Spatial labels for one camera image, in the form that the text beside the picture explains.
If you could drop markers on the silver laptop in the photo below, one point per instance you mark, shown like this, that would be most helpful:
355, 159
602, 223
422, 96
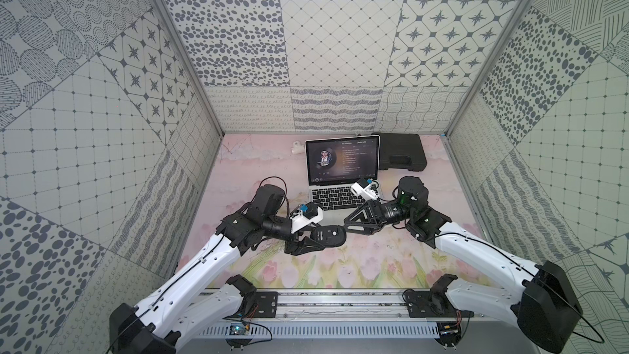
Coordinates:
333, 166

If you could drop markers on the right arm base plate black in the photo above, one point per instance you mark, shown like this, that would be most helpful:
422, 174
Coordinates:
425, 304

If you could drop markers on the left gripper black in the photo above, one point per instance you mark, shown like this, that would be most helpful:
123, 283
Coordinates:
299, 238

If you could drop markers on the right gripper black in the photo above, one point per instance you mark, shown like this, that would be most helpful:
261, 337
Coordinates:
372, 224

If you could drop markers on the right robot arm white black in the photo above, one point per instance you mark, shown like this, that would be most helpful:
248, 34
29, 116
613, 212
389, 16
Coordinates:
537, 299

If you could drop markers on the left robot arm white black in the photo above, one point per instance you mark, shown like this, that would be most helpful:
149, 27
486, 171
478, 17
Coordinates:
173, 315

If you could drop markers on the aluminium mounting rail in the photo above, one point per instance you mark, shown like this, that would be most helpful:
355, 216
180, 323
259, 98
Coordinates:
349, 305

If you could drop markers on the black plastic tool case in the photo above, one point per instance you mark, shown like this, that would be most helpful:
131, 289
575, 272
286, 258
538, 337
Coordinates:
401, 151

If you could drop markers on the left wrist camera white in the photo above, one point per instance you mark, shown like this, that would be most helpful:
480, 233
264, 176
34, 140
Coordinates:
304, 215

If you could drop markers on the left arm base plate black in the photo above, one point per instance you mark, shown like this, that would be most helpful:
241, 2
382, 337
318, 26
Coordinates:
262, 305

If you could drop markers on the black wireless mouse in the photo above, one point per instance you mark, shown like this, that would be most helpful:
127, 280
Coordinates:
330, 236

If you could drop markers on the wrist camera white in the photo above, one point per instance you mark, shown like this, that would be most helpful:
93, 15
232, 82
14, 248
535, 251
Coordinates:
304, 215
366, 189

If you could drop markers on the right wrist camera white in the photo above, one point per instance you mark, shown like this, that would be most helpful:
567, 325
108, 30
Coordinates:
366, 189

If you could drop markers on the small white clip object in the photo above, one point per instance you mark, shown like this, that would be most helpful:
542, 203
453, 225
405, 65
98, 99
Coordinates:
297, 148

